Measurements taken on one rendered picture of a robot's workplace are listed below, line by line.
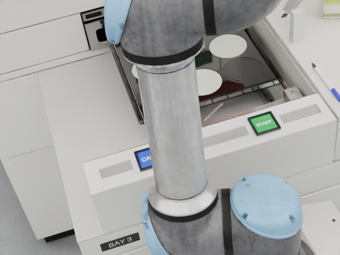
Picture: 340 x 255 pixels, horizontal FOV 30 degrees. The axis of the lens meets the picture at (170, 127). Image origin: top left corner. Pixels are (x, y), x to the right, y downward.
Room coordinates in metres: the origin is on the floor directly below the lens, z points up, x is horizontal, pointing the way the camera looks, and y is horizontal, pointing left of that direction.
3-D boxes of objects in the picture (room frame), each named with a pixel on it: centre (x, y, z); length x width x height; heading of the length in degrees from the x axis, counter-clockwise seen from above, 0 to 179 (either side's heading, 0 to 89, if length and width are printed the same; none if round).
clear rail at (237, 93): (1.13, -0.11, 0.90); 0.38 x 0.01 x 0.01; 100
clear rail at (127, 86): (1.27, 0.10, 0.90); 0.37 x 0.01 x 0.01; 10
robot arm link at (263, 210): (0.64, -0.13, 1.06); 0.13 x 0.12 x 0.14; 81
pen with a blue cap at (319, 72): (1.05, -0.37, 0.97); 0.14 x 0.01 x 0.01; 11
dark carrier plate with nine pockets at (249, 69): (1.30, -0.08, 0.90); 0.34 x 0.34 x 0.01; 10
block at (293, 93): (1.08, -0.31, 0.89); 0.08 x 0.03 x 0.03; 10
